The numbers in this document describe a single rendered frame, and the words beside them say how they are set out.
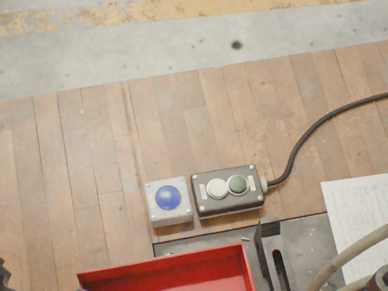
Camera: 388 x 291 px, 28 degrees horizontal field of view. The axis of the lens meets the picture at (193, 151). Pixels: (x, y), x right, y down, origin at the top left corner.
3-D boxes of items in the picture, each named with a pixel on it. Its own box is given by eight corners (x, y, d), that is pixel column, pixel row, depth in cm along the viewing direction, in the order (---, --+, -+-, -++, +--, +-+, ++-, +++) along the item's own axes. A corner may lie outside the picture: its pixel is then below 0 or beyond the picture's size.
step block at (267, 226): (253, 238, 122) (259, 218, 114) (271, 235, 122) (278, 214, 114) (262, 277, 119) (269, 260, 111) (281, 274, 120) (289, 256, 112)
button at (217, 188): (206, 185, 124) (206, 180, 122) (224, 182, 124) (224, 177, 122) (210, 201, 122) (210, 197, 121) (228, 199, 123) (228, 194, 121)
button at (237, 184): (226, 181, 124) (226, 177, 122) (243, 179, 124) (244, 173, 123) (229, 198, 123) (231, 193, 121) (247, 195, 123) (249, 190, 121)
